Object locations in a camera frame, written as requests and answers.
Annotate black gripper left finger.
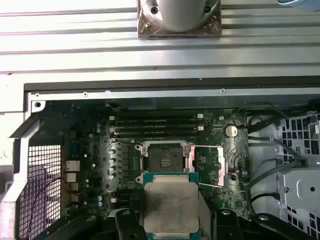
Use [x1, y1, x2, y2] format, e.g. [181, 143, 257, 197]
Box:
[46, 209, 149, 240]

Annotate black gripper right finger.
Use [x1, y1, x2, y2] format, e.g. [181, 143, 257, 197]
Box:
[209, 209, 320, 240]

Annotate silver green CPU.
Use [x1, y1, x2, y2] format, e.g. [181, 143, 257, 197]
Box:
[139, 171, 201, 239]

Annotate metal socket cover frame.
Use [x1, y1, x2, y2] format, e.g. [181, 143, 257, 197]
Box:
[186, 144, 225, 188]

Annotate metal CPU socket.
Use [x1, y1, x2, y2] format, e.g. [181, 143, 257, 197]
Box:
[134, 140, 196, 176]

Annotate green motherboard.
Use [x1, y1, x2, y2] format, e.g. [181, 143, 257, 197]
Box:
[62, 99, 251, 219]

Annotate silver perforated drive cage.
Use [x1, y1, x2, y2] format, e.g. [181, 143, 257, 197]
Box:
[249, 109, 320, 240]

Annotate blue port connector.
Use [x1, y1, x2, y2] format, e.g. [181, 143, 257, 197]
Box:
[70, 141, 81, 156]

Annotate silver coin battery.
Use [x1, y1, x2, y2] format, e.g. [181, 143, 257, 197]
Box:
[224, 124, 239, 138]

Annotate black PC case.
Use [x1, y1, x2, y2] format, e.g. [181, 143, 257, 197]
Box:
[0, 79, 320, 240]

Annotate pale blue teach pendant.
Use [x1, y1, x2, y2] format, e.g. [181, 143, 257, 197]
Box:
[276, 0, 320, 13]

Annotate square brown base plate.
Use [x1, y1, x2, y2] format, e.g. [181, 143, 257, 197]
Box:
[136, 0, 223, 40]

